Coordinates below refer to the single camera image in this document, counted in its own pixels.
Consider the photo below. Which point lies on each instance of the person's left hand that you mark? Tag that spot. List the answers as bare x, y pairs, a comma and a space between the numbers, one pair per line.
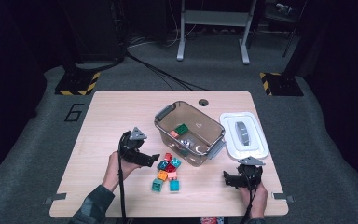
115, 171

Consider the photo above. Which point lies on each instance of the clear brown storage box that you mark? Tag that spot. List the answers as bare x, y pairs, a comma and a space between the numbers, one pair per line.
195, 124

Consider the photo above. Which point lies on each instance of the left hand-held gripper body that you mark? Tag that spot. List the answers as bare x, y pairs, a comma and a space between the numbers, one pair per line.
132, 149

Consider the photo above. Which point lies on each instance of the red toy block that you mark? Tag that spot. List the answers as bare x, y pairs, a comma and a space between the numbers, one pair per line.
167, 156
170, 168

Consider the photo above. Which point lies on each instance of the grey device on shelf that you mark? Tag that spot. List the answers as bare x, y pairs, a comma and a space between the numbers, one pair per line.
283, 7

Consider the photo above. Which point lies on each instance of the white desk frame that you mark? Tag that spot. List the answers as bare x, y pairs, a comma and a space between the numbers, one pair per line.
214, 18

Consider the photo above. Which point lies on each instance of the cyan toy block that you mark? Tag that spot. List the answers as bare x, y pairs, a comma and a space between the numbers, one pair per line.
174, 185

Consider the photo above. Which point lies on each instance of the white box lid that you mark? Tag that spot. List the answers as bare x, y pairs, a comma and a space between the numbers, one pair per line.
254, 146

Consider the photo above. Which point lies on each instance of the dark teal toy block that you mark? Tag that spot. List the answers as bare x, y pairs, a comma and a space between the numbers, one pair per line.
162, 165
184, 152

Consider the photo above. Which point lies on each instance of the white toy ambulance car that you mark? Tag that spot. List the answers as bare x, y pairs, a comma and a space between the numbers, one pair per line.
186, 143

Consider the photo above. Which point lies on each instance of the salmon toy block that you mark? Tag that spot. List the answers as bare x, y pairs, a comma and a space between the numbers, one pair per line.
172, 175
173, 134

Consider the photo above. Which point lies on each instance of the red packet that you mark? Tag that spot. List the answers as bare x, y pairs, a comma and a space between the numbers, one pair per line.
209, 221

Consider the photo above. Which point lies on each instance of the person's right hand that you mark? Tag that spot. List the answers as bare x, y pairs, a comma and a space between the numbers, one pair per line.
258, 202

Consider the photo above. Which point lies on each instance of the sea green toy block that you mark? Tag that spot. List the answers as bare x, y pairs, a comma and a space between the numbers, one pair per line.
157, 185

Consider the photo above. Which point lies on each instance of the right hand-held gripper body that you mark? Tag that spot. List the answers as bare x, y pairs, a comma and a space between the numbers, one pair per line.
249, 174

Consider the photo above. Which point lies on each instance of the grey table bracket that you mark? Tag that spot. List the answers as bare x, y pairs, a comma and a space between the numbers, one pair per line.
56, 198
282, 196

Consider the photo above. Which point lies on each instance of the orange toy block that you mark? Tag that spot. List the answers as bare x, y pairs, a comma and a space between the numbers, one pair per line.
162, 175

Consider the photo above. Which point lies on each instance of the black striped stand base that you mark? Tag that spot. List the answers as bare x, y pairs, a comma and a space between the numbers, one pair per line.
74, 84
284, 85

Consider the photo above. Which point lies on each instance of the black cabinet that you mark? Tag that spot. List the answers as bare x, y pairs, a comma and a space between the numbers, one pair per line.
93, 31

